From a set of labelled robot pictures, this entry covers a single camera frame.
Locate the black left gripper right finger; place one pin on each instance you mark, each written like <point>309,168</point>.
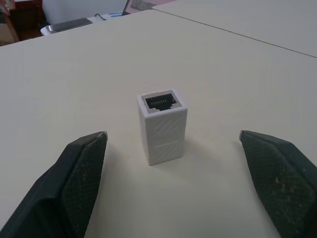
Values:
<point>280,183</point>

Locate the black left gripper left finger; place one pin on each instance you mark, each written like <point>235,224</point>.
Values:
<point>62,188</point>

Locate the white ethernet coupler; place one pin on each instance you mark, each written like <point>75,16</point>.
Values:
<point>164,129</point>

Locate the grey closed laptop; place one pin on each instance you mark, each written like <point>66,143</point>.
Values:
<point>70,25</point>

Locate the white side table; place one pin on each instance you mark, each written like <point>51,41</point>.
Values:
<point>81,23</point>

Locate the adjacent white table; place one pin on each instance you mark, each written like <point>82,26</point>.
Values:
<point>247,19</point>

